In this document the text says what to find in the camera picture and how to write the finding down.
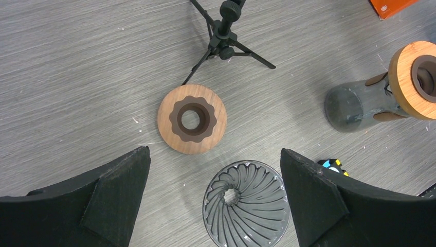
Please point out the grey glass dripper cone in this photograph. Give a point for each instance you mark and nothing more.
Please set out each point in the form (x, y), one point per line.
(245, 204)

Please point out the blue owl figure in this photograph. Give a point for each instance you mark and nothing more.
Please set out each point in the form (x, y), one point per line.
(334, 165)

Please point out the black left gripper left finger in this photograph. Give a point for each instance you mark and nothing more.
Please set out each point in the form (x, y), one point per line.
(96, 208)

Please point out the orange coffee filter box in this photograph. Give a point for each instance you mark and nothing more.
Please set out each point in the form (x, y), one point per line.
(388, 8)

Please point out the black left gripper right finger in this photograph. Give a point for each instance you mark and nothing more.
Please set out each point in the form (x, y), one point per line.
(331, 209)

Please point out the smoky glass carafe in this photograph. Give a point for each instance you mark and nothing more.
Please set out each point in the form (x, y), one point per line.
(355, 106)

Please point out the silver microphone on tripod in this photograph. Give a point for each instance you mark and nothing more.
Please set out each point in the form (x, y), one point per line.
(222, 41)

